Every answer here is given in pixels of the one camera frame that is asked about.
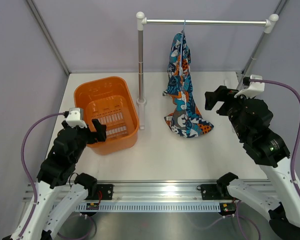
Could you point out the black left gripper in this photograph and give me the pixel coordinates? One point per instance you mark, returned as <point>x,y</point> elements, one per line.
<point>100,130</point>

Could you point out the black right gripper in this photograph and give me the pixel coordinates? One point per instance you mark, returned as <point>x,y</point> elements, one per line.
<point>212,97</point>

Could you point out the colourful patterned shorts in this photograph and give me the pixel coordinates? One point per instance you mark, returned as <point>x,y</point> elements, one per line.
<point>186,120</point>

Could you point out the light blue clothes hanger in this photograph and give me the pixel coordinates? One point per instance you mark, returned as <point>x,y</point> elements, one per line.
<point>183,61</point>

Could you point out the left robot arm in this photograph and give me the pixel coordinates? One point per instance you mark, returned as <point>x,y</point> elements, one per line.
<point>42,221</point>

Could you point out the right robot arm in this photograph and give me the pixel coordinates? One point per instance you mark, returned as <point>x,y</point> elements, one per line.
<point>269,151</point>

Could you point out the orange plastic basket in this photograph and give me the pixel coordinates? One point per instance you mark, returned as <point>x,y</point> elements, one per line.
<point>109,101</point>

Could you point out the silver clothes rack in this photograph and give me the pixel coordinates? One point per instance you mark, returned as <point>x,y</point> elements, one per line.
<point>142,20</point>

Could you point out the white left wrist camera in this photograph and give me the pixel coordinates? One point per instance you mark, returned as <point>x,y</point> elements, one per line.
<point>75,118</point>

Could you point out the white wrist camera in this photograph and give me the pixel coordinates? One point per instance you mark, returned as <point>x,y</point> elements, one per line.
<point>75,118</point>
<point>252,87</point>

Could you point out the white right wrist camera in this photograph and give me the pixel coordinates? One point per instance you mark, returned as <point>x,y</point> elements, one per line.
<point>252,87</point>

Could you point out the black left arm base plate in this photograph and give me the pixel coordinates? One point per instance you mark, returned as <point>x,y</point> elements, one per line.
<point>103,191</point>

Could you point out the white slotted cable duct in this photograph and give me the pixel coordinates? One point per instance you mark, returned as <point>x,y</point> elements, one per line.
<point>148,207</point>

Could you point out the aluminium mounting rail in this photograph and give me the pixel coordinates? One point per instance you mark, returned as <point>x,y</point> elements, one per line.
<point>156,191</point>

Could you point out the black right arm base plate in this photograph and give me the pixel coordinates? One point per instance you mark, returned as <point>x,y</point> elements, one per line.
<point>210,192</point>

